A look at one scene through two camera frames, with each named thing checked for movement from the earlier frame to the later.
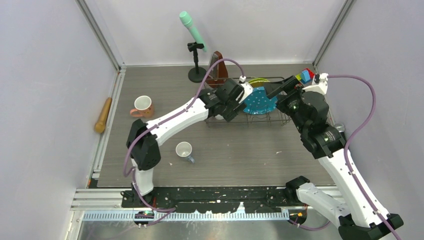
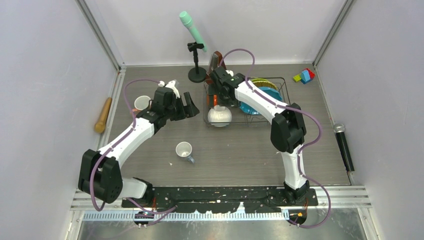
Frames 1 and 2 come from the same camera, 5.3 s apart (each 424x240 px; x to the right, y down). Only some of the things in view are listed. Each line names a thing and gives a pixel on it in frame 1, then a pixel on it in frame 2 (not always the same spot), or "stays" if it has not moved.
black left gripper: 236,108 to 188,111
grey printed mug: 184,149 stays
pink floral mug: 143,107 stays
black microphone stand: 196,74 stays
